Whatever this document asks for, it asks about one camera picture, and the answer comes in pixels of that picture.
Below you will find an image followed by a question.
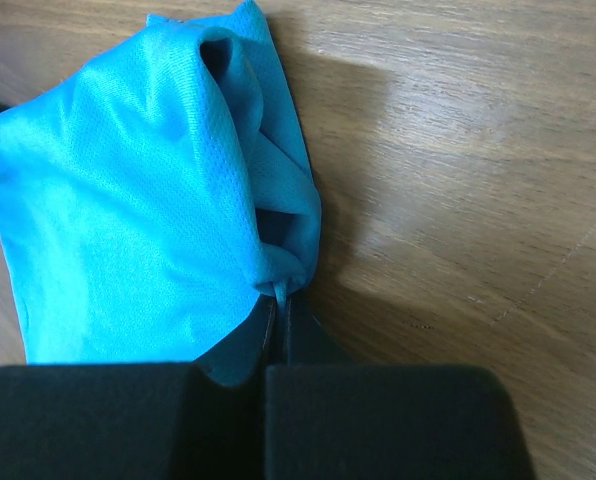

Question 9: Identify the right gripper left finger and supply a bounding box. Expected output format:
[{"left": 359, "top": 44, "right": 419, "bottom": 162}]
[{"left": 0, "top": 296, "right": 277, "bottom": 479}]

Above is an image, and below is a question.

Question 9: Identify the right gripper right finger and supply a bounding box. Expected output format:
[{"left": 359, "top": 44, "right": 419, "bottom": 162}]
[{"left": 264, "top": 293, "right": 535, "bottom": 479}]

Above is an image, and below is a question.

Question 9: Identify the teal t shirt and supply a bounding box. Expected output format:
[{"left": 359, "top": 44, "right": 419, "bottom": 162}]
[{"left": 0, "top": 1, "right": 321, "bottom": 365}]

